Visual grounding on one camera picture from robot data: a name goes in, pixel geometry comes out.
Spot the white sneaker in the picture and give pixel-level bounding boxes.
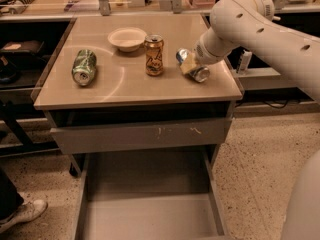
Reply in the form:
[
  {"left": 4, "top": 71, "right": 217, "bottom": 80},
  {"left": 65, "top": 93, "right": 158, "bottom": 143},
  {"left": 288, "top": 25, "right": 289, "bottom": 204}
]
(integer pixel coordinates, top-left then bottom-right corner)
[{"left": 0, "top": 199, "right": 48, "bottom": 234}]

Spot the white paper bowl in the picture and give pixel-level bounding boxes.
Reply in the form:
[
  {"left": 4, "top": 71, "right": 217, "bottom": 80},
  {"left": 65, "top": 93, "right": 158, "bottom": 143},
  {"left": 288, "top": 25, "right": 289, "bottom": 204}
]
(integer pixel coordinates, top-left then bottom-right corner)
[{"left": 108, "top": 27, "right": 147, "bottom": 52}]

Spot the white tube bottle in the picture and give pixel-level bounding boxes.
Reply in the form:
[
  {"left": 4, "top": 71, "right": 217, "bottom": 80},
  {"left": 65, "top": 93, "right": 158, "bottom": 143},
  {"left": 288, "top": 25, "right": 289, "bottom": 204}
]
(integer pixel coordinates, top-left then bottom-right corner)
[{"left": 236, "top": 50, "right": 252, "bottom": 74}]

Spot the dark trouser leg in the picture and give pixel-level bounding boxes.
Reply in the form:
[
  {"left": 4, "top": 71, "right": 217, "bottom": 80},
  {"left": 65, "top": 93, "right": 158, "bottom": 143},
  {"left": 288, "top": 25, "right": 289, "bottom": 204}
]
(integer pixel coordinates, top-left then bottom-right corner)
[{"left": 0, "top": 168, "right": 24, "bottom": 220}]

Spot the grey drawer cabinet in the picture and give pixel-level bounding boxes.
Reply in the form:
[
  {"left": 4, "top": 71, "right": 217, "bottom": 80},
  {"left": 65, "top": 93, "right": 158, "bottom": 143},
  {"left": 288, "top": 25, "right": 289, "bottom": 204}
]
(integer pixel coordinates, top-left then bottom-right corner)
[{"left": 30, "top": 13, "right": 245, "bottom": 240}]

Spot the top drawer front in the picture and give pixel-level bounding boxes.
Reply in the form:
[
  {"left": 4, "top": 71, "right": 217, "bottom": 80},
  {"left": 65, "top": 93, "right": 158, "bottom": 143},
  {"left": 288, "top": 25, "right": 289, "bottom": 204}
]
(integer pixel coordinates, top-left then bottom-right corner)
[{"left": 51, "top": 118, "right": 231, "bottom": 154}]

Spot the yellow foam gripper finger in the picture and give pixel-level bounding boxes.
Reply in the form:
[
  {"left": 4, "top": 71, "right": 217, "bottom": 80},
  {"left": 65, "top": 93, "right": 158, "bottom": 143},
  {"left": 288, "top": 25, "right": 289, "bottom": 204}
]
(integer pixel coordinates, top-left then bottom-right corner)
[{"left": 180, "top": 52, "right": 199, "bottom": 75}]

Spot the open middle drawer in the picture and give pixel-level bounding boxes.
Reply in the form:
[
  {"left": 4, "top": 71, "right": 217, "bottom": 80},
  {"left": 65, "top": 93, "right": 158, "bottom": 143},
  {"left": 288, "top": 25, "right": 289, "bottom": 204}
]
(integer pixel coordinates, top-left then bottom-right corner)
[{"left": 72, "top": 150, "right": 232, "bottom": 240}]

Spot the gold upright soda can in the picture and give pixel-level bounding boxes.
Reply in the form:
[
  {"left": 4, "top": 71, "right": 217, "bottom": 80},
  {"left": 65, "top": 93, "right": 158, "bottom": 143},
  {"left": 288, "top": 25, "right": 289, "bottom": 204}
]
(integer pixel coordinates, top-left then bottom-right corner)
[{"left": 144, "top": 34, "right": 164, "bottom": 76}]

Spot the crushed green soda can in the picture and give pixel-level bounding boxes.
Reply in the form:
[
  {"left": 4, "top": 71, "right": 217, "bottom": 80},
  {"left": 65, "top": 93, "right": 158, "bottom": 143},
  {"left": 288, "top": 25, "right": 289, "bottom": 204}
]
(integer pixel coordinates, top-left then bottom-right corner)
[{"left": 71, "top": 49, "right": 97, "bottom": 86}]

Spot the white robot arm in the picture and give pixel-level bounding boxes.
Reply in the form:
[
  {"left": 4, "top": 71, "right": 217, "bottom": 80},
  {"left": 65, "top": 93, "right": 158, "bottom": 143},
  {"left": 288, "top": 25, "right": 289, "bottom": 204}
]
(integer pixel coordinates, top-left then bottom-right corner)
[{"left": 181, "top": 0, "right": 320, "bottom": 240}]

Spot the blue silver redbull can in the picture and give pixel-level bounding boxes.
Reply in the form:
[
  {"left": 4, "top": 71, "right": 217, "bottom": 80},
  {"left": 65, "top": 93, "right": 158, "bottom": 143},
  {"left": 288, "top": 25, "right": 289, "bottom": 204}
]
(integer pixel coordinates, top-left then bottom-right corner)
[{"left": 176, "top": 48, "right": 210, "bottom": 83}]

